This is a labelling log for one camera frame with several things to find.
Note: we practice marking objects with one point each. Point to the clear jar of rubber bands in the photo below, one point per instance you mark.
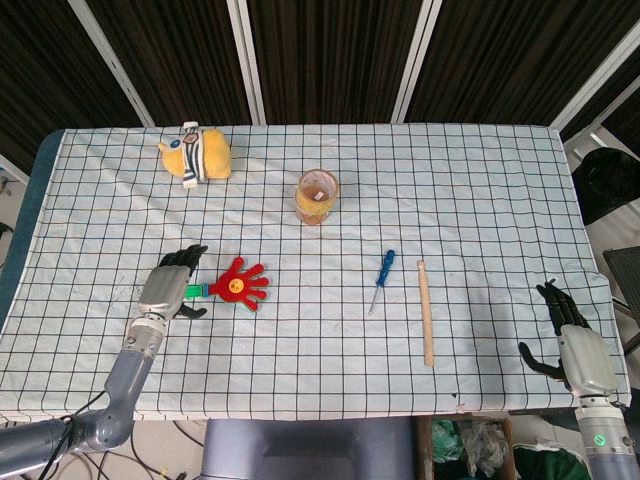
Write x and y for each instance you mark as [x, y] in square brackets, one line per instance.
[312, 219]

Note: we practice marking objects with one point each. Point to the white frame post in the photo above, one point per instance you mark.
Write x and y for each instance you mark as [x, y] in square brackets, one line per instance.
[595, 80]
[246, 60]
[415, 65]
[110, 60]

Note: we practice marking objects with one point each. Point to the black chair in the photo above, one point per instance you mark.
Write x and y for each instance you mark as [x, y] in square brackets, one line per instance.
[625, 280]

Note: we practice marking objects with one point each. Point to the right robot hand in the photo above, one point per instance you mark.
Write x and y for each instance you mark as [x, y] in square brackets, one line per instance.
[587, 357]

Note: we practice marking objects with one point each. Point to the checkered white tablecloth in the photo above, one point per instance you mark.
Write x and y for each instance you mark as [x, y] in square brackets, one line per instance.
[350, 350]

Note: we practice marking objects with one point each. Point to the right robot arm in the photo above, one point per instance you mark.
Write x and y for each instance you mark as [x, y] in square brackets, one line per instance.
[602, 440]

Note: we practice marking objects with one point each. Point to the red hand clapper toy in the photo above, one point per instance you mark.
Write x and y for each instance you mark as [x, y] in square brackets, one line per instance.
[240, 286]

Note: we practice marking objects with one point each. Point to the yellow tape roll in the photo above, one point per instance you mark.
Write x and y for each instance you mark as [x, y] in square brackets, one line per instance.
[316, 192]

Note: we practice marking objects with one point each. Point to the yellow plush toy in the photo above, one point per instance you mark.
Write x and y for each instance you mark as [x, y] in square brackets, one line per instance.
[215, 152]

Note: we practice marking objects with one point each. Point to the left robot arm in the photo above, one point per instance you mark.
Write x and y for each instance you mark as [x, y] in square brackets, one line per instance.
[127, 370]

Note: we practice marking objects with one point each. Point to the black bag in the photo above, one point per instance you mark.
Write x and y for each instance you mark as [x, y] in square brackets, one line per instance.
[607, 182]

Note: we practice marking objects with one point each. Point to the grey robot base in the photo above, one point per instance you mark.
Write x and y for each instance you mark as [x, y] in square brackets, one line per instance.
[310, 450]

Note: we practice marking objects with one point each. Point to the wooden stick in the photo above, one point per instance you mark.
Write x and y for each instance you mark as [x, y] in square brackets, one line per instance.
[425, 315]

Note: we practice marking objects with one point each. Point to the green cloth bag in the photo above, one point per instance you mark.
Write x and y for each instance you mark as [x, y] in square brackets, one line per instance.
[550, 462]

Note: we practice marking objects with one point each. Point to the cardboard box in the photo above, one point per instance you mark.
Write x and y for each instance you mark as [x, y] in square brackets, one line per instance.
[470, 445]

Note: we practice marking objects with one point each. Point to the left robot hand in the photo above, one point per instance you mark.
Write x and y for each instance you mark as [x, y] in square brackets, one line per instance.
[162, 292]

